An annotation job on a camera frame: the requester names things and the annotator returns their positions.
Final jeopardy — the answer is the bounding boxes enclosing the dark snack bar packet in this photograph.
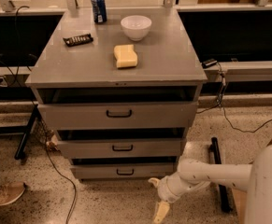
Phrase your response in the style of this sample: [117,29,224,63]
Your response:
[64,34,93,47]

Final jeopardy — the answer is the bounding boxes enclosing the blue soda can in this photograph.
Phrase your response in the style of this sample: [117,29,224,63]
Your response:
[91,0,107,23]

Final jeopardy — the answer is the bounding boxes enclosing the white bowl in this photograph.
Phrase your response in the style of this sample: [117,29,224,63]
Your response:
[121,15,152,41]

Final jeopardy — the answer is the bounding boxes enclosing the grey bottom drawer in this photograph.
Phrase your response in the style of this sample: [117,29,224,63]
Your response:
[71,162,175,180]

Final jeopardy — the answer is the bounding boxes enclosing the black table leg left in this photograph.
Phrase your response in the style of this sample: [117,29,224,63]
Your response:
[0,105,40,160]

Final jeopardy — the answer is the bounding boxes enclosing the black power adapter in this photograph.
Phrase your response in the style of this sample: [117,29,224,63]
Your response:
[202,59,217,69]

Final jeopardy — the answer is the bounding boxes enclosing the black table leg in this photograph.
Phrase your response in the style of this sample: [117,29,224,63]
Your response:
[210,137,232,213]
[0,105,40,160]

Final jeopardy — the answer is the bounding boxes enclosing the black cable right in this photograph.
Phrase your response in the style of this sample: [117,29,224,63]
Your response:
[196,63,272,134]

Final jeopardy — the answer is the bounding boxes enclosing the grey top drawer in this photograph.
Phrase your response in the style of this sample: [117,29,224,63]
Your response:
[38,102,197,130]

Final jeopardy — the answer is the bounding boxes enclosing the black table leg right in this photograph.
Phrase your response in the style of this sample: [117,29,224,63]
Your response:
[210,137,232,213]

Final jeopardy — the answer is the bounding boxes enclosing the yellow sponge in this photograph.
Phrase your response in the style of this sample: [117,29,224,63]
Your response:
[114,44,137,68]

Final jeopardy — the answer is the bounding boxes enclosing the grey middle drawer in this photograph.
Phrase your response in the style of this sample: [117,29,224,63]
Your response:
[57,138,184,159]

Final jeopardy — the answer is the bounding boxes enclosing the black cable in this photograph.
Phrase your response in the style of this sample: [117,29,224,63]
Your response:
[196,63,272,134]
[0,5,79,224]

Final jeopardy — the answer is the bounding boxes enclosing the black cable left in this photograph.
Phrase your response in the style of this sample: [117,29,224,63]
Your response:
[0,5,79,224]

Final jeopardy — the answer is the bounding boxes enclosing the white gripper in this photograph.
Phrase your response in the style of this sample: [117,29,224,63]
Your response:
[148,173,209,224]

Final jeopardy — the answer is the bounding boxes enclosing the cardboard box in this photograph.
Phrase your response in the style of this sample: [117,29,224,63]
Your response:
[232,140,272,224]

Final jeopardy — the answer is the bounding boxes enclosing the tan shoe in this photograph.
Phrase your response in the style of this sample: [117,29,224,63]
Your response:
[0,182,26,206]

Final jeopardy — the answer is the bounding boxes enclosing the grey drawer cabinet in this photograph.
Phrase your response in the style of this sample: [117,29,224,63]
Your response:
[26,8,206,167]

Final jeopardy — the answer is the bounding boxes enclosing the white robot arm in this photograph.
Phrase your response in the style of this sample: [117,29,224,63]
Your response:
[149,144,272,224]

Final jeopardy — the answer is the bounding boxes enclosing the grey drawer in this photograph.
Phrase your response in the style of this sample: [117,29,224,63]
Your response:
[38,102,197,130]
[57,138,184,159]
[71,162,175,180]

